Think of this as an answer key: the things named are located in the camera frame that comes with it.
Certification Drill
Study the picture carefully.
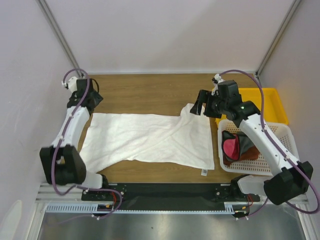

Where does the white perforated plastic basket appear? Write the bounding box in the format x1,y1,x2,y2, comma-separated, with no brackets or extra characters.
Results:
217,119,299,176

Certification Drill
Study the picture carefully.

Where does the aluminium frame post left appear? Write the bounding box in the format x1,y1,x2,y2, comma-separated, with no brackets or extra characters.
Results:
35,0,80,69

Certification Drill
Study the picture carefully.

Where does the pink cloth in basket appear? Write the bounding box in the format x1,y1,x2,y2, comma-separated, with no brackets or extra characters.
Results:
222,138,240,161

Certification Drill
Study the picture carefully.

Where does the white towel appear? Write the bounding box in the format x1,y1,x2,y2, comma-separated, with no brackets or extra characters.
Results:
80,103,215,173

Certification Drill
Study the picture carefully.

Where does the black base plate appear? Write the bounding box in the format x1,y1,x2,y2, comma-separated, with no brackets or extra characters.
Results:
81,182,261,211

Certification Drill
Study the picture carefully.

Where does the brown cloth in basket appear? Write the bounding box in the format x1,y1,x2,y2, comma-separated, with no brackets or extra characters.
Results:
223,146,260,167

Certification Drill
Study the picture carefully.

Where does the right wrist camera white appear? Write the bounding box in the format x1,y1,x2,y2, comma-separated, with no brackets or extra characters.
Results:
211,73,225,96

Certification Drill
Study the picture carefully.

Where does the aluminium frame post right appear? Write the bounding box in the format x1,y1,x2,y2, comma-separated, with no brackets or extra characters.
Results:
255,0,303,79

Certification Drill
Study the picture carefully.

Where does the grey cloth in basket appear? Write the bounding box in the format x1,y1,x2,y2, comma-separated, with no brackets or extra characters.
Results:
221,130,255,157

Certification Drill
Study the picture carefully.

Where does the white towel label tag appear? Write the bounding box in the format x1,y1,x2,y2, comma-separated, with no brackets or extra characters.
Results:
201,169,208,177

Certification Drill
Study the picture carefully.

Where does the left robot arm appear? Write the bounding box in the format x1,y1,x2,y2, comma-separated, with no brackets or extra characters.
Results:
39,77,110,200

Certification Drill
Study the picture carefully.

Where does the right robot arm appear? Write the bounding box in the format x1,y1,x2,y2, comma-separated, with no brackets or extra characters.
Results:
190,80,313,205

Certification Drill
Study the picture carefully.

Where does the yellow plastic tray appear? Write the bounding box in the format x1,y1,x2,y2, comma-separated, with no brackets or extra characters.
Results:
212,87,290,126

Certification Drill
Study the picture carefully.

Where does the aluminium frame post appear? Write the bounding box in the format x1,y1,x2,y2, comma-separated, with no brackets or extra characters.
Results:
35,0,80,69
255,0,303,79

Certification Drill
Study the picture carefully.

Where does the aluminium front rail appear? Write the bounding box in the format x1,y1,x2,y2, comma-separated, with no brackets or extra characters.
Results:
36,183,309,205

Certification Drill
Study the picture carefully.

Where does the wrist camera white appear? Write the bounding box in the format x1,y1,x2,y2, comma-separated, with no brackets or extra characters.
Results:
61,76,78,93
211,73,225,96

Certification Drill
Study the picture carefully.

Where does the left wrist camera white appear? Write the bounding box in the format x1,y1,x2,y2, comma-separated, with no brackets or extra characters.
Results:
61,76,78,93

